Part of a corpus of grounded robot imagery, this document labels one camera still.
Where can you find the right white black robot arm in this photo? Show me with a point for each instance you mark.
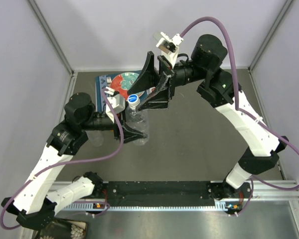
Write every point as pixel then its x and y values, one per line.
pixel 217 88

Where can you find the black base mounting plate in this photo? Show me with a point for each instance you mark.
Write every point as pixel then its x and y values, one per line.
pixel 168 193

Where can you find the grey slotted cable duct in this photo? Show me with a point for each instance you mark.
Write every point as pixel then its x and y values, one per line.
pixel 98 207

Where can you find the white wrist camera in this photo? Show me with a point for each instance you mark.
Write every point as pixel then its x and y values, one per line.
pixel 116 100
pixel 169 46

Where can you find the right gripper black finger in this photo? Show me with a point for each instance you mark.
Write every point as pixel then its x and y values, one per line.
pixel 149 77
pixel 156 100

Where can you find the red teal patterned plate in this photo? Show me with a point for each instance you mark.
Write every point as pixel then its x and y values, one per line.
pixel 123 82

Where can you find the aluminium frame rail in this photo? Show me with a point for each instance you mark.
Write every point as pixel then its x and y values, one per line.
pixel 261 191

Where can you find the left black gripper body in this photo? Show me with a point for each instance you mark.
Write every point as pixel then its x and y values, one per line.
pixel 116 131

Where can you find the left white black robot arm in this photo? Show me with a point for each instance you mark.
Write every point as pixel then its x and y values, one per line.
pixel 34 205

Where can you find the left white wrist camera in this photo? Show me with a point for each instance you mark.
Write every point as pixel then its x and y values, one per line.
pixel 116 100

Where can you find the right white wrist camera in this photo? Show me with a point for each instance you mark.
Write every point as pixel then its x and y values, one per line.
pixel 169 46

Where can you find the floral patterned box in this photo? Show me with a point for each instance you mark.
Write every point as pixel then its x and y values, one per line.
pixel 63 229

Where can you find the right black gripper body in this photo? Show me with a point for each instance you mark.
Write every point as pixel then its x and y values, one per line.
pixel 165 66

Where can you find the clear bottle orange base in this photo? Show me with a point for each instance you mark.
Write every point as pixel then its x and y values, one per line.
pixel 139 121

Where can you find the white bottle cap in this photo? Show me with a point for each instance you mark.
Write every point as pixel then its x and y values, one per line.
pixel 133 100

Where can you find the silver fork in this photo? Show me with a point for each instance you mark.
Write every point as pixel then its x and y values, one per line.
pixel 109 80

